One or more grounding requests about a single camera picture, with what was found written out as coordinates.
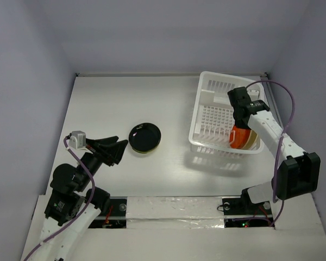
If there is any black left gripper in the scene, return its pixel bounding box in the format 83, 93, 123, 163
76, 135, 128, 190

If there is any orange plate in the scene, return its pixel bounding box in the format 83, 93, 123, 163
229, 125, 251, 149

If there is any black plate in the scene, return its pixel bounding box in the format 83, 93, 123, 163
128, 122, 161, 150

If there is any lime green plate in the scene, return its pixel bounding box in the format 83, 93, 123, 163
132, 148, 156, 154

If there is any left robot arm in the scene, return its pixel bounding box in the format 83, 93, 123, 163
31, 131, 128, 260

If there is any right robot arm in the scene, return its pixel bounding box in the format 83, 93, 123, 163
228, 87, 321, 213

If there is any white plastic dish rack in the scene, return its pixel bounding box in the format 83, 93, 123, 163
189, 71, 264, 158

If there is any beige plate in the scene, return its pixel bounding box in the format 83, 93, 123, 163
243, 130, 258, 150

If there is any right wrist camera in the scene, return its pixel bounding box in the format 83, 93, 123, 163
247, 89, 260, 101

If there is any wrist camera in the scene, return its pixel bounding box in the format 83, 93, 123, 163
247, 89, 260, 101
66, 130, 86, 150

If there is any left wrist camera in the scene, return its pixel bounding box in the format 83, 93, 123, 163
66, 130, 86, 150

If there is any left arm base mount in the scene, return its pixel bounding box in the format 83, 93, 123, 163
89, 197, 127, 229

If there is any foil covered front rail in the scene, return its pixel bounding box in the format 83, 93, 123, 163
126, 197, 224, 229

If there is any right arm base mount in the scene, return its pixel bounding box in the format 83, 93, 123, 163
217, 189, 274, 228

